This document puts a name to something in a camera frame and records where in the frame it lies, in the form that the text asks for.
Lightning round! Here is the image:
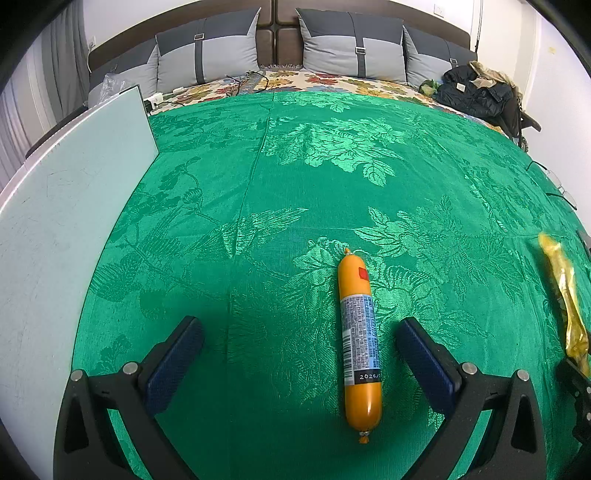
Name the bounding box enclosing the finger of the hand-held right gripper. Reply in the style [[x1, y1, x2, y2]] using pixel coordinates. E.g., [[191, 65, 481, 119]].
[[556, 356, 591, 404]]

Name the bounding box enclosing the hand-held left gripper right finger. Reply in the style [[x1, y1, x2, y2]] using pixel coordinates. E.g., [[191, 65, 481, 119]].
[[396, 316, 548, 480]]

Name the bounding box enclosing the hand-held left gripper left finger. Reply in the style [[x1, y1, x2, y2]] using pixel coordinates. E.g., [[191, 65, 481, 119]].
[[54, 316, 205, 480]]

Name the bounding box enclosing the orange sausage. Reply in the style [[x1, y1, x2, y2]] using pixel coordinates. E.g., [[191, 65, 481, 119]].
[[337, 248, 383, 445]]

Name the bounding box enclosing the plain yellow packet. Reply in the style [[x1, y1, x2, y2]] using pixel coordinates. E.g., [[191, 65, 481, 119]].
[[538, 232, 591, 365]]

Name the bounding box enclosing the white cardboard box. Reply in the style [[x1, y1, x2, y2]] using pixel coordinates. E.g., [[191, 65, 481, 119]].
[[0, 84, 160, 462]]

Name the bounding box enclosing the green patterned blanket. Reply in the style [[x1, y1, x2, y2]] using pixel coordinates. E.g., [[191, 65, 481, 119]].
[[71, 90, 591, 480]]

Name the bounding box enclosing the black jacket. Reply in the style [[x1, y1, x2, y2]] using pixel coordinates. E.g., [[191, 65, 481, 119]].
[[436, 65, 515, 118]]

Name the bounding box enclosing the clear plastic bag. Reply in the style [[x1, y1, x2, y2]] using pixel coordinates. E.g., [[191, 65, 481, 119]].
[[102, 73, 136, 101]]

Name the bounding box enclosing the grey two-tone pillow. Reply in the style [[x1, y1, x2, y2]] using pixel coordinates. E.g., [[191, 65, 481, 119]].
[[156, 7, 262, 86], [403, 25, 476, 88], [295, 7, 407, 84], [88, 39, 160, 107]]

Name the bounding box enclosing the tan garment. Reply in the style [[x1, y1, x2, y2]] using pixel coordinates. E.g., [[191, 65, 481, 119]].
[[468, 60, 522, 100]]

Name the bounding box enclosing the floral bedsheet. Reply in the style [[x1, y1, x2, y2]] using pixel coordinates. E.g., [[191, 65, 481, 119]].
[[148, 65, 467, 114]]

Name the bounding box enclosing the grey curtain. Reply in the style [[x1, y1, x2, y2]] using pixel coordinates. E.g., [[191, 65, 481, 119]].
[[0, 0, 90, 171]]

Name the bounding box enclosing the brown padded headboard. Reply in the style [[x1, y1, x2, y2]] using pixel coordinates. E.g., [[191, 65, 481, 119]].
[[88, 0, 472, 79]]

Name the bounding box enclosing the thin black cable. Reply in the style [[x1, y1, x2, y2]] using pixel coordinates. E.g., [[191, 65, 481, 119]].
[[526, 159, 580, 209]]

